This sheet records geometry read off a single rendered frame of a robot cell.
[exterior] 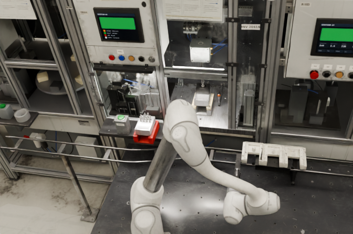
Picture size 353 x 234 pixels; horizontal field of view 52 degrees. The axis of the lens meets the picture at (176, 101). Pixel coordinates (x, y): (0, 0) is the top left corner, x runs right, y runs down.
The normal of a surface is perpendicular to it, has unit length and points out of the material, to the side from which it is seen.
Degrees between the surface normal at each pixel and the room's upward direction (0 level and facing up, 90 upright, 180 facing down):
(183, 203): 0
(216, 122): 0
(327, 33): 90
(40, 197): 0
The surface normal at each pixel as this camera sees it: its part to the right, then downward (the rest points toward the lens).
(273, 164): -0.09, -0.76
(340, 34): -0.22, 0.65
